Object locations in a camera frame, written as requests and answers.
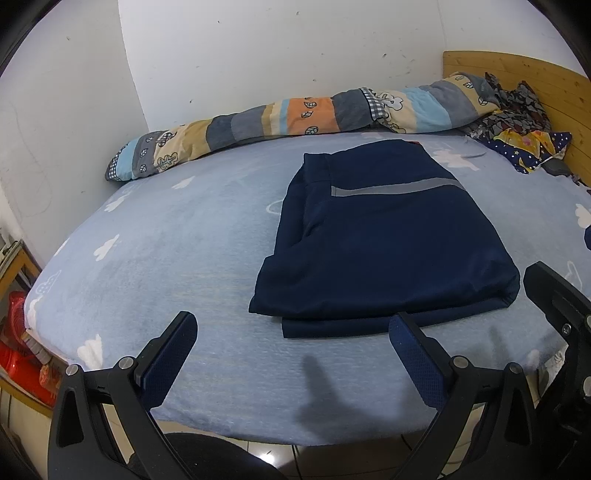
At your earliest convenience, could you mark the wooden shelf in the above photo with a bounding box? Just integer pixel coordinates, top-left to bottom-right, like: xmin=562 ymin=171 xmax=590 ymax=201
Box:
xmin=0 ymin=226 xmax=42 ymax=296

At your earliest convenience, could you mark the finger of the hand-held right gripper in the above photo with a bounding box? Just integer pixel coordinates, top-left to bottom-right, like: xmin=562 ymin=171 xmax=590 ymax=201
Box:
xmin=524 ymin=261 xmax=591 ymax=344

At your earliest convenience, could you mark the wooden headboard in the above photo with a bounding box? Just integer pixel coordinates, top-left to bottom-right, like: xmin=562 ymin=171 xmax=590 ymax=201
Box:
xmin=442 ymin=50 xmax=591 ymax=185

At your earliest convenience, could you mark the blue yellow starry cloth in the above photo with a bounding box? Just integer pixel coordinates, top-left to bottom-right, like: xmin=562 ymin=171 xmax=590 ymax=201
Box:
xmin=480 ymin=129 xmax=573 ymax=175

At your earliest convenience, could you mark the red plastic basket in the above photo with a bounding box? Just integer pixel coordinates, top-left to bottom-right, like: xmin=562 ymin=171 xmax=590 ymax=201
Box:
xmin=0 ymin=291 xmax=61 ymax=407

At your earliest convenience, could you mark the patchwork patterned quilt roll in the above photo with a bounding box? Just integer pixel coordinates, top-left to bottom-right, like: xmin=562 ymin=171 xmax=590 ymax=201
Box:
xmin=105 ymin=71 xmax=502 ymax=182

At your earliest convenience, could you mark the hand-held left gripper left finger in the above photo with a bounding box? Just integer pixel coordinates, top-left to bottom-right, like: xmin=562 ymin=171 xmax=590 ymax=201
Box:
xmin=47 ymin=311 xmax=199 ymax=480

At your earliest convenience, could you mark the light blue cloud bed sheet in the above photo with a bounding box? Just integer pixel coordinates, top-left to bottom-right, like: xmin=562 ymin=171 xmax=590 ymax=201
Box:
xmin=23 ymin=129 xmax=591 ymax=446

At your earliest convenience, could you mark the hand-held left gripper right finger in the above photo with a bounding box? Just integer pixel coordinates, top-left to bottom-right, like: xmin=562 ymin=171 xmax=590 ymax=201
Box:
xmin=389 ymin=311 xmax=541 ymax=480

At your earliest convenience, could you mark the navy blue work jacket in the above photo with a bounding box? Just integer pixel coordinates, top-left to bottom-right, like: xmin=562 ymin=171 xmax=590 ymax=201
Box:
xmin=248 ymin=140 xmax=522 ymax=340

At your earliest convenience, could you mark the dark geometric patterned cloth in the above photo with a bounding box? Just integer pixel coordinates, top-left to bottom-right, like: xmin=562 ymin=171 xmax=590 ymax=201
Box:
xmin=464 ymin=71 xmax=555 ymax=144

